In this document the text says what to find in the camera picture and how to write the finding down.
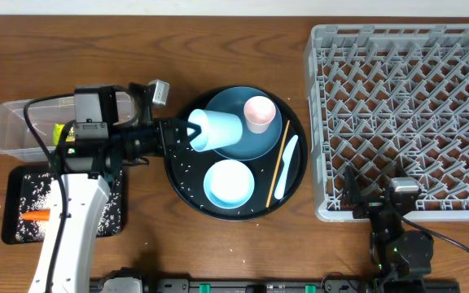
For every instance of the grey plastic dishwasher rack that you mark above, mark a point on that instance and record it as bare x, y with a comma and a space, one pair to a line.
383, 96

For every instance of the orange carrot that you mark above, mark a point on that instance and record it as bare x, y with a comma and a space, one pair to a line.
39, 215

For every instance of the black rectangular tray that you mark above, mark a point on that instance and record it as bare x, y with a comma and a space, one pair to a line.
13, 196

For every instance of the white plastic knife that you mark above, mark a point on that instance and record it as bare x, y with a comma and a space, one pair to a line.
286, 158

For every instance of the pile of white rice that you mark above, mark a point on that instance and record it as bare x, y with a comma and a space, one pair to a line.
35, 196

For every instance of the yellow foil snack wrapper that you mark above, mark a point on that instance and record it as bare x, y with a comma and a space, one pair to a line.
58, 130

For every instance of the clear plastic bin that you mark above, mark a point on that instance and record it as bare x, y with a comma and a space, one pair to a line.
15, 137

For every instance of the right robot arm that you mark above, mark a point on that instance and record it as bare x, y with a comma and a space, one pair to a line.
403, 256

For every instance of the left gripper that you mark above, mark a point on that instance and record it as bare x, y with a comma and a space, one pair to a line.
178, 144

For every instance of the round black serving tray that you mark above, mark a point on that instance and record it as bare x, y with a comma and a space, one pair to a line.
187, 169

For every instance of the wooden chopstick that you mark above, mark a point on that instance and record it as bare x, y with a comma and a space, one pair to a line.
278, 160

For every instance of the light blue bowl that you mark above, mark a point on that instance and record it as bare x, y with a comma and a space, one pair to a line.
229, 184

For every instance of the pink cup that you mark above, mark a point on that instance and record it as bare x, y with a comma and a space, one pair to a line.
259, 112

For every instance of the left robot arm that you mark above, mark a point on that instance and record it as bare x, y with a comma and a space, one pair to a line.
113, 128

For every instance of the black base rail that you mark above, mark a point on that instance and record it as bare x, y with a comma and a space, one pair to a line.
131, 280

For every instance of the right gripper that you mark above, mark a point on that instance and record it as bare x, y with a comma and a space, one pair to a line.
352, 195

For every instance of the light blue cup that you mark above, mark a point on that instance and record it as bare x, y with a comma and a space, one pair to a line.
217, 129

